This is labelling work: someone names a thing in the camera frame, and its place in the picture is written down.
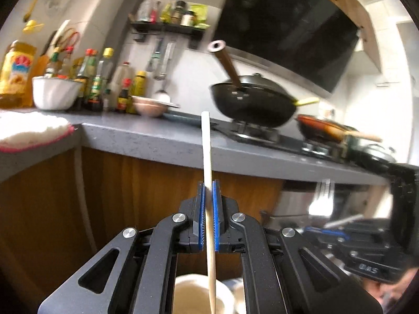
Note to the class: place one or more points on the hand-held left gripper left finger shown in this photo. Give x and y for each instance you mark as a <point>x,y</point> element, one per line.
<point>201,232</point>

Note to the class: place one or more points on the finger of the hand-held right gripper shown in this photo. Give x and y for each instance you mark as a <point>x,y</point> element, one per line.
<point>327,235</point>

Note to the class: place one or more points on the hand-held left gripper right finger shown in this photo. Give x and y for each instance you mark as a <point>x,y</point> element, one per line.
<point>216,222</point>

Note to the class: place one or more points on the white ceramic utensil cup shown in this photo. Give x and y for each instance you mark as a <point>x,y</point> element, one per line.
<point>239,299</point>
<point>190,296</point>

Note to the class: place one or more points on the wooden chopstick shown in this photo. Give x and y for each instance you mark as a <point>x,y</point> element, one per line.
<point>207,150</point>

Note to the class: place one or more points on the person's right hand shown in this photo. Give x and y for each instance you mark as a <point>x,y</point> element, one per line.
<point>392,292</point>

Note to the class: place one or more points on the stainless steel built-in appliance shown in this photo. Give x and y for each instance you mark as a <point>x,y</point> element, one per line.
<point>294,199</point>

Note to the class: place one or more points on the gas stove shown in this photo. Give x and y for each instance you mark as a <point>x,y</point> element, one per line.
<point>262,134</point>

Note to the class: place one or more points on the orange cooking pan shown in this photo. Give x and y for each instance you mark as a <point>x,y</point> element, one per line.
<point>322,127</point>

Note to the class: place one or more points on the pink bowl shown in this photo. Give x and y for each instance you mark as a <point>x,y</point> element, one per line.
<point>149,108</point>

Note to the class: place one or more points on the metal serving spoon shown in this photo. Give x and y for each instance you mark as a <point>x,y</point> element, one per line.
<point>162,95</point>

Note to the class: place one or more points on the black wok lid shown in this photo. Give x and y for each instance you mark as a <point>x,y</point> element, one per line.
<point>258,79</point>

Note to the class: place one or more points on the small dark soy sauce bottle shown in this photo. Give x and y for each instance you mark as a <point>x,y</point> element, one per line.
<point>123,99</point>

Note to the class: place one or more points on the yellow seasoning bottle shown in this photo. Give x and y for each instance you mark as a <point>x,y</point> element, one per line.
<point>139,86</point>

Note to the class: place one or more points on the hanging metal ladle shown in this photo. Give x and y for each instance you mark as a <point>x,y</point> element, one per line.
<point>165,60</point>

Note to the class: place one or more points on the green hanging peeler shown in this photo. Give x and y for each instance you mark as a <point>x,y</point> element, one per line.
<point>156,55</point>

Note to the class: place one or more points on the green bottle with yellow cap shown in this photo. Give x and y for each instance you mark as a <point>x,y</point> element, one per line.
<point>102,75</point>

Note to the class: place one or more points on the dark sauce bottle red cap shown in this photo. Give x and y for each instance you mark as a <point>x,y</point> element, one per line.
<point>90,81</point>

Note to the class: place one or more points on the white towel with pink edge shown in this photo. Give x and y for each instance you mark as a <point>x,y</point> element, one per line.
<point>29,129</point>

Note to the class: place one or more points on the white bowl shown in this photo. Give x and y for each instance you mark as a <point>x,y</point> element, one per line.
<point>55,93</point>

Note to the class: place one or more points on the black spice rack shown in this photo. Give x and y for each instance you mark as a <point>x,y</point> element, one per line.
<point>163,27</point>

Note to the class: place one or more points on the spice jar with white label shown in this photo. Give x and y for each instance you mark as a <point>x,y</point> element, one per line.
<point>188,19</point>

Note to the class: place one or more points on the green seasoning packet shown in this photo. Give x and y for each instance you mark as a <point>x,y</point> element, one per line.
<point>199,14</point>

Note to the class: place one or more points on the black range hood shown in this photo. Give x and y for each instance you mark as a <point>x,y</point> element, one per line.
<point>281,23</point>

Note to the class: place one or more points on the spice jar with black lid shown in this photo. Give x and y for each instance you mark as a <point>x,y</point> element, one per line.
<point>179,11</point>

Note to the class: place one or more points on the grey pipe cover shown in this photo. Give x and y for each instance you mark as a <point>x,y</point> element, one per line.
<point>122,26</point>

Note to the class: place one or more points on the small sauce bottle green cap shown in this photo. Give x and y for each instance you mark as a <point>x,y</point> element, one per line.
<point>52,63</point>

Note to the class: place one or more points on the yellow cooking oil bottle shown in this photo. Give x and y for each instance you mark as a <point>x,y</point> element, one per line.
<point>16,72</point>

